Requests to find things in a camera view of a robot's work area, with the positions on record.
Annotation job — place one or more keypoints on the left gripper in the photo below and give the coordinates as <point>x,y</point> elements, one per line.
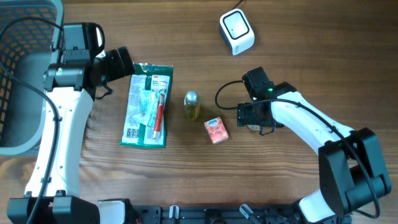
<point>118,68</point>

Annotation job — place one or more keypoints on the small yellow bottle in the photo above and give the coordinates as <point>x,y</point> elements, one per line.
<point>192,106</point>

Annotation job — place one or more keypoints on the red white tube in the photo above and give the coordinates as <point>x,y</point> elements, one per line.
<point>159,117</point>

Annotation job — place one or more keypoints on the green lid jar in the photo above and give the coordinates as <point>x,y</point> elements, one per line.
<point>254,127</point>

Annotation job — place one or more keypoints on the dark grey mesh basket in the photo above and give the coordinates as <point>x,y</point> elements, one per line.
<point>29,44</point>

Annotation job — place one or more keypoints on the green package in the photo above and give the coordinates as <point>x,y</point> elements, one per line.
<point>146,85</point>

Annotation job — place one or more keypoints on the white barcode scanner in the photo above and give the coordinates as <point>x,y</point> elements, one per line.
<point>236,31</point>

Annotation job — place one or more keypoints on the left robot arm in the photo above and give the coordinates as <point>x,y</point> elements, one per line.
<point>53,193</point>

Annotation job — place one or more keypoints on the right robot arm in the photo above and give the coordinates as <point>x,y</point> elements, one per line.
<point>352,168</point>

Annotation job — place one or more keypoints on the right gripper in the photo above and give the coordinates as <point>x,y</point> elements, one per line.
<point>244,116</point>

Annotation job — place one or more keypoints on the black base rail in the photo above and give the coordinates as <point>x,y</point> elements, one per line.
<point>269,214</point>

